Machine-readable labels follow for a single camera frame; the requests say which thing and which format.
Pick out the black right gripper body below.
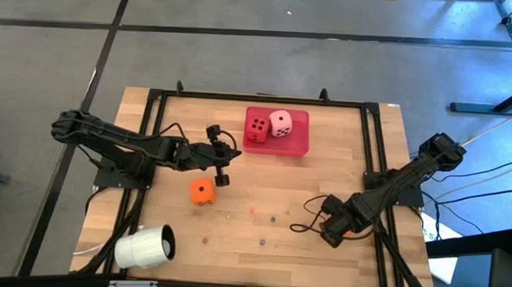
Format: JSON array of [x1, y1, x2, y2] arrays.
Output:
[[324, 190, 383, 244]]

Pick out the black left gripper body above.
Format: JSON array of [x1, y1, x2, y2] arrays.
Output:
[[175, 139, 243, 174]]

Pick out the large red foam die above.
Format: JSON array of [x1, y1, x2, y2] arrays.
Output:
[[245, 115, 272, 144]]

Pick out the large pink foam die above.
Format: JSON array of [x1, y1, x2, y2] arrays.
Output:
[[267, 109, 294, 139]]

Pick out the translucent red plastic bin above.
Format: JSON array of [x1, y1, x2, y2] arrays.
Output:
[[241, 105, 312, 159]]

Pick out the white paper sheet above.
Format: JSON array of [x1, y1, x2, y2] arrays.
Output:
[[418, 210, 464, 286]]

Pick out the white cylindrical tube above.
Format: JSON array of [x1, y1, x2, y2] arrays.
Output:
[[113, 221, 178, 271]]

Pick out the dark desk with keyboard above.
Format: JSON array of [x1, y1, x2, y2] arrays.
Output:
[[422, 226, 512, 287]]

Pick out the black left wrist camera cable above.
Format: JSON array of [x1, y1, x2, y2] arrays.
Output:
[[154, 121, 241, 155]]

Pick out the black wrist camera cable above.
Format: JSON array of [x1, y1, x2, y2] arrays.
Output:
[[290, 193, 329, 235], [154, 121, 241, 155]]

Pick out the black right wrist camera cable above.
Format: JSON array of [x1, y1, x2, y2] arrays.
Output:
[[290, 193, 329, 235]]

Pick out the black aluminium table frame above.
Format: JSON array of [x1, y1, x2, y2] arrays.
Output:
[[67, 75, 448, 287]]

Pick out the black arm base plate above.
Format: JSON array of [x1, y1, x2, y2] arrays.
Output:
[[93, 156, 157, 191], [362, 169, 426, 208]]

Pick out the black floor cable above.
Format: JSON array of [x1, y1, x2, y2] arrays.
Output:
[[422, 153, 512, 187], [421, 183, 512, 212]]

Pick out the silver frame bracket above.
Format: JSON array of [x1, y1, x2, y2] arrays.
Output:
[[109, 279, 147, 287]]

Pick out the white cable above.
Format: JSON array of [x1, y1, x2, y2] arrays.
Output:
[[72, 241, 106, 258]]

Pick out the tan cord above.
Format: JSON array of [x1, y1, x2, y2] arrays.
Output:
[[461, 102, 512, 150]]

